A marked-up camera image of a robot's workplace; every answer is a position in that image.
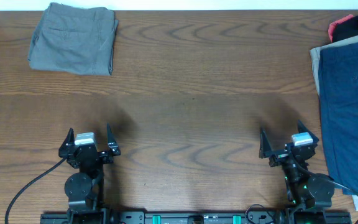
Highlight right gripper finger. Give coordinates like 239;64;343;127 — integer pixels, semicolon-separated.
297;120;319;143
259;128;272;154

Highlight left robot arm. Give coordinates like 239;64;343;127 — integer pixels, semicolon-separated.
58;125;121;223

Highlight khaki beige shorts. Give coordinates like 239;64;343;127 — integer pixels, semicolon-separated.
310;35;358;95

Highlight black garment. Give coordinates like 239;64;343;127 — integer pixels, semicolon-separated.
333;16;358;42

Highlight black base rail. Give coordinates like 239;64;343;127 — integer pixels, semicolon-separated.
40;210;352;224

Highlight navy blue shorts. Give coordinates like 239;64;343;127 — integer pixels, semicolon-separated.
318;43;358;192

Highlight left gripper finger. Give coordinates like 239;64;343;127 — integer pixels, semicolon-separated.
59;128;75;152
106;123;117;151

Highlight red garment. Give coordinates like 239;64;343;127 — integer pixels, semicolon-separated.
328;14;354;42

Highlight folded grey shorts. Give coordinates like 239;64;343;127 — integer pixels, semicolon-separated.
27;2;119;76

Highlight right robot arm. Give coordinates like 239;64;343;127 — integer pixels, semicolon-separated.
259;121;334;223

